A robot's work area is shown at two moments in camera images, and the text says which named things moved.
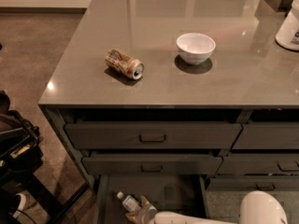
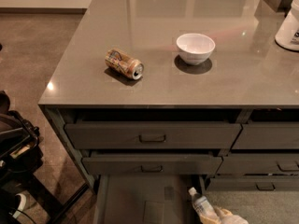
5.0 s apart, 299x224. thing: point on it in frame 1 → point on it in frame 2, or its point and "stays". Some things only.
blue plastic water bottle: (129, 203) → (203, 204)
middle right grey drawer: (259, 164) stays
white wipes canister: (288, 35) stays
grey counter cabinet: (177, 91) stays
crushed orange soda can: (124, 63) stays
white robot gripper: (149, 214) → (235, 218)
